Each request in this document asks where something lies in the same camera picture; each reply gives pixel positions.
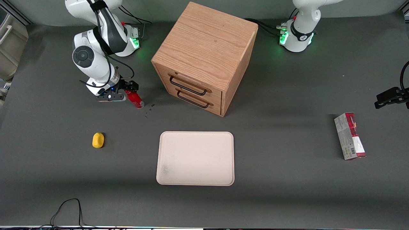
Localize red and grey carton box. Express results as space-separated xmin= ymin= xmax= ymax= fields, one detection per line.
xmin=334 ymin=112 xmax=367 ymax=160

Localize thin black table cable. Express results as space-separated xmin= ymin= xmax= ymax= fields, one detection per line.
xmin=50 ymin=198 xmax=96 ymax=229

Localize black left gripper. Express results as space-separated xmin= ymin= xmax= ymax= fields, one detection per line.
xmin=374 ymin=87 xmax=409 ymax=109

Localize black arm base cables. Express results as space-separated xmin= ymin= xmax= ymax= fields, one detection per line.
xmin=244 ymin=18 xmax=283 ymax=36
xmin=120 ymin=5 xmax=152 ymax=40

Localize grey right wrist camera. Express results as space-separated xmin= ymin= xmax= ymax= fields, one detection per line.
xmin=97 ymin=93 xmax=127 ymax=102

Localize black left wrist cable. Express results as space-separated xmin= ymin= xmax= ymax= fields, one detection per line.
xmin=400 ymin=61 xmax=409 ymax=93

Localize yellow lemon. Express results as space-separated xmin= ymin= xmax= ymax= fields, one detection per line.
xmin=92 ymin=133 xmax=105 ymax=149

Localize wooden two-drawer cabinet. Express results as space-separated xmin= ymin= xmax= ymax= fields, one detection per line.
xmin=151 ymin=2 xmax=259 ymax=117

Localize beige plastic tray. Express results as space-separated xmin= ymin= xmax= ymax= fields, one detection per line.
xmin=156 ymin=131 xmax=235 ymax=186

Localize red coke bottle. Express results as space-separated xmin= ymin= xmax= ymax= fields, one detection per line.
xmin=125 ymin=89 xmax=145 ymax=109

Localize black wire drawer handle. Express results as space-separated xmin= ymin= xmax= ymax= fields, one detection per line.
xmin=176 ymin=88 xmax=213 ymax=108
xmin=168 ymin=74 xmax=211 ymax=96

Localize black frame rail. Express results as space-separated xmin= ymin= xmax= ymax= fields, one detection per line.
xmin=0 ymin=4 xmax=32 ymax=25

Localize beige chair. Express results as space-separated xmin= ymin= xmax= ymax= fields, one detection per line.
xmin=0 ymin=6 xmax=28 ymax=82

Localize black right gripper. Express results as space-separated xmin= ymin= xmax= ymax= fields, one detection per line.
xmin=102 ymin=79 xmax=139 ymax=96

